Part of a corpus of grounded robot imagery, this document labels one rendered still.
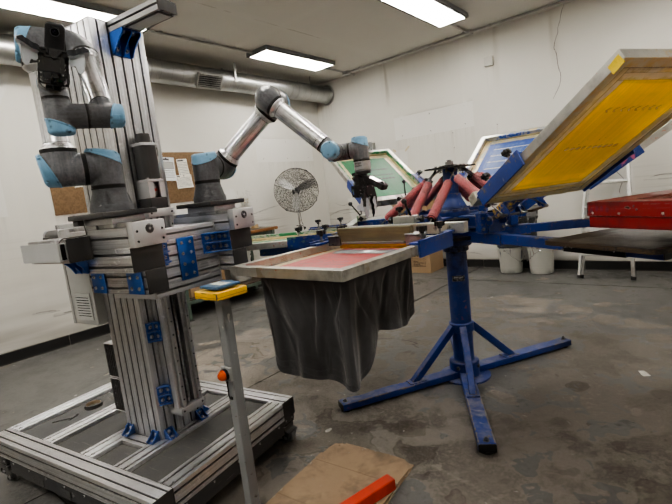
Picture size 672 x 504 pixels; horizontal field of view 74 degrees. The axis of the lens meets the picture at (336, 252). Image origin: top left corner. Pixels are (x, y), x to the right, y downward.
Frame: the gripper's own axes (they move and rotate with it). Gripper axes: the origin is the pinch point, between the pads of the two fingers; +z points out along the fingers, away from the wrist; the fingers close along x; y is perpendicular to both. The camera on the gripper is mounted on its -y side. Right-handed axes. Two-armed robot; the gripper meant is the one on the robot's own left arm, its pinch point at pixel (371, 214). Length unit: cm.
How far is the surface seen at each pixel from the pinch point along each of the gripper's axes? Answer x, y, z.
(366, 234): 1.9, 2.8, 8.9
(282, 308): 51, 12, 31
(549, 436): -37, -61, 113
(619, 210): -2, -96, 5
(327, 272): 61, -22, 13
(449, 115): -414, 142, -96
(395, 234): 2.1, -12.9, 9.5
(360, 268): 51, -29, 14
